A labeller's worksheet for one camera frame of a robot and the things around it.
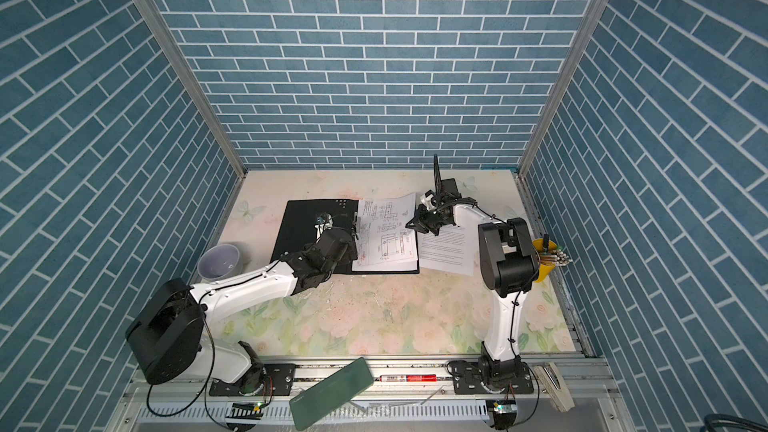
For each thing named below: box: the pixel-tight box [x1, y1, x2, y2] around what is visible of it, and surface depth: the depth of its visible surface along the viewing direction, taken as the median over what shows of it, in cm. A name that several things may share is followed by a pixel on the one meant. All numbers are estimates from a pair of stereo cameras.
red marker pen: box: [379, 374, 438, 382], surface depth 75 cm
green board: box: [289, 357, 374, 431], surface depth 72 cm
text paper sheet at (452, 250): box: [419, 224, 478, 276], surface depth 98 cm
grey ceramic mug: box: [197, 243, 243, 281], surface depth 93 cm
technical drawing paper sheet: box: [352, 192, 418, 272], surface depth 97 cm
